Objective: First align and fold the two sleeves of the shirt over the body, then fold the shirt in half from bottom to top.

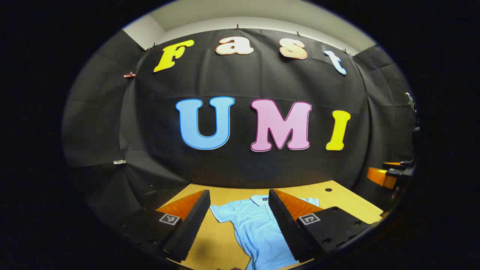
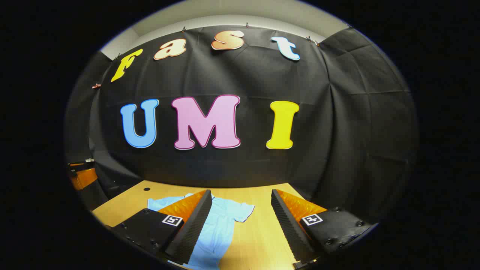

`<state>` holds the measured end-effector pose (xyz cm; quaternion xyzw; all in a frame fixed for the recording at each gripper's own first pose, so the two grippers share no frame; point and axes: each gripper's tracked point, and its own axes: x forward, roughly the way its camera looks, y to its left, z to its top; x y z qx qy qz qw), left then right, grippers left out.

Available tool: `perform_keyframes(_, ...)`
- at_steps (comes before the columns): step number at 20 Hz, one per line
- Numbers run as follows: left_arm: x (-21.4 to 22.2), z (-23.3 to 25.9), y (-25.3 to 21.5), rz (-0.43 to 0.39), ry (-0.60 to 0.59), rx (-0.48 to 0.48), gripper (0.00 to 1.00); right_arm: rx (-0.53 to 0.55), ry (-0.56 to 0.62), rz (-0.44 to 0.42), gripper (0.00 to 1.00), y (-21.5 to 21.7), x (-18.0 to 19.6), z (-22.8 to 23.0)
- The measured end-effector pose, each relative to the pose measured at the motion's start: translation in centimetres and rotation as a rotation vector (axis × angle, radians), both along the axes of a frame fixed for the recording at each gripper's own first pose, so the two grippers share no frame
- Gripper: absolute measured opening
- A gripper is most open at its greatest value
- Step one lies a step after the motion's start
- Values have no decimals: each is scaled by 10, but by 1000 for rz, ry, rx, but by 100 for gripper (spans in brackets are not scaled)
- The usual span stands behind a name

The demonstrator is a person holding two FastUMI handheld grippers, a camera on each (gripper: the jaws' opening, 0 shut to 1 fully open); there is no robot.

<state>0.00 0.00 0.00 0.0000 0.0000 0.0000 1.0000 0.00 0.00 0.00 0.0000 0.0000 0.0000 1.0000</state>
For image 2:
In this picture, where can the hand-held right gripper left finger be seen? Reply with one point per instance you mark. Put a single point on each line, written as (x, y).
(195, 225)

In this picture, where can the black backdrop cloth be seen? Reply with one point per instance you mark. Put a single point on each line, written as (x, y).
(240, 168)

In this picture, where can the light blue T-shirt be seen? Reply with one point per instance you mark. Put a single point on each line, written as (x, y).
(221, 225)

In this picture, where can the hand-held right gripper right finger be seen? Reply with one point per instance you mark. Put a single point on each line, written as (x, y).
(288, 225)

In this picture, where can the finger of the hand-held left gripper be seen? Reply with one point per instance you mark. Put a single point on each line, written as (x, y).
(85, 179)
(80, 170)

